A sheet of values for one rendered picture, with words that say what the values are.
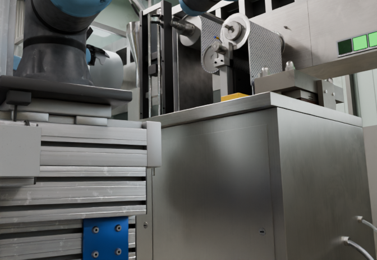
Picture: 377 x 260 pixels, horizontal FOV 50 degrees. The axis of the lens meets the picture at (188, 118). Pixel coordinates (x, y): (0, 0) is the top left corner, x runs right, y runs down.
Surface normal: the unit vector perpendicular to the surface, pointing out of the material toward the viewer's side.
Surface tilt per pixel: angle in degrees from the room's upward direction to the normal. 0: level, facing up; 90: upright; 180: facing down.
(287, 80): 90
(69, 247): 90
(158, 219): 90
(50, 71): 72
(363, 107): 90
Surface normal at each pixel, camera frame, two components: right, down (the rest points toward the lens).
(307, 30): -0.69, -0.11
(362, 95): -0.83, -0.07
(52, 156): 0.56, -0.16
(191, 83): 0.72, -0.14
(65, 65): 0.50, -0.45
